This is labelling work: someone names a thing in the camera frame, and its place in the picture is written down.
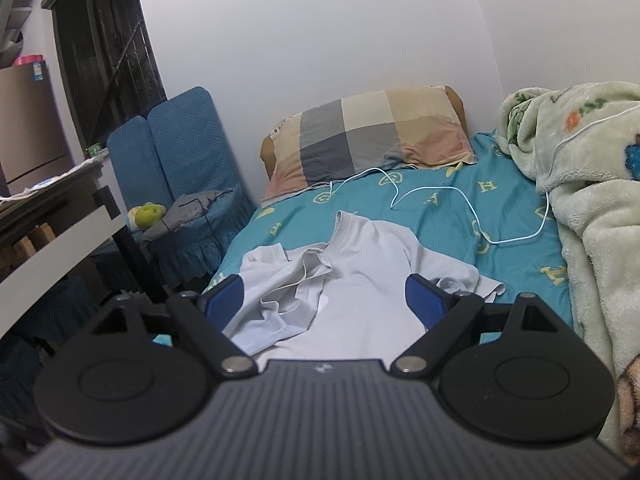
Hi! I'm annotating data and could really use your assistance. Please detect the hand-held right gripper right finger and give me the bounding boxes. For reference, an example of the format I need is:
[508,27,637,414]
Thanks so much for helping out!
[390,274,562,376]

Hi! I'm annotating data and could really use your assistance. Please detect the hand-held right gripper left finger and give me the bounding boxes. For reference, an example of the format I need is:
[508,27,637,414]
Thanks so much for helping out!
[90,275,261,377]

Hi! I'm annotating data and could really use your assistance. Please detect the white t-shirt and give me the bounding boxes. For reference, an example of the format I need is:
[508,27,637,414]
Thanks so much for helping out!
[220,210,507,363]

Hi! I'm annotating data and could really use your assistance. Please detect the teal printed bed sheet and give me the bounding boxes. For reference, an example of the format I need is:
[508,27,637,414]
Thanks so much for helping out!
[200,130,573,351]

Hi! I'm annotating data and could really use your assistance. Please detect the grey cloth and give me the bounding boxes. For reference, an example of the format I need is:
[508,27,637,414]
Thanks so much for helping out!
[141,189,235,245]

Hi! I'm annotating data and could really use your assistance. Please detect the yellow green plush toy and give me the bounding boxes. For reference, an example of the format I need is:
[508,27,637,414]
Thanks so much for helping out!
[127,202,168,232]

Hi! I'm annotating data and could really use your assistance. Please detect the blue covered chair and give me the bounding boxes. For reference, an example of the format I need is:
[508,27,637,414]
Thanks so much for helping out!
[147,86,257,288]
[106,115,166,213]

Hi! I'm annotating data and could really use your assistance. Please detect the checkered pillow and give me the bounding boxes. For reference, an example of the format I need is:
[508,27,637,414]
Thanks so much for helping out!
[260,85,476,206]

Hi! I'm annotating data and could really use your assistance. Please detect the white-edged desk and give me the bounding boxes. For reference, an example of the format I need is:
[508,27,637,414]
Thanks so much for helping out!
[0,157,168,348]

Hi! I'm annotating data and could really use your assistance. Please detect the green printed fleece blanket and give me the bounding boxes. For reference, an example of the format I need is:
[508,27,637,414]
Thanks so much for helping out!
[495,80,640,461]

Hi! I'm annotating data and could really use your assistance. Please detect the brown pillow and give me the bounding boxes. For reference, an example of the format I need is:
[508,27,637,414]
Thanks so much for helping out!
[260,86,471,181]

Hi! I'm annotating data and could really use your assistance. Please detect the white papers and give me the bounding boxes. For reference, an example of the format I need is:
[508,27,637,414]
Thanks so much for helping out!
[0,160,107,203]

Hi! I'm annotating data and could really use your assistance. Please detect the brown cabinet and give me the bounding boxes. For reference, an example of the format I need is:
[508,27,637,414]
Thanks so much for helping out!
[0,60,75,197]

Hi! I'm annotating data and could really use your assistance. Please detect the dark window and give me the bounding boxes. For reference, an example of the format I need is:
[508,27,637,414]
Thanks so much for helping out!
[42,0,168,148]

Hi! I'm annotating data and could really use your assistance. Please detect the white charging cable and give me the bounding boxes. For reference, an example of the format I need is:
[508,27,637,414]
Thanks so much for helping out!
[315,107,640,247]

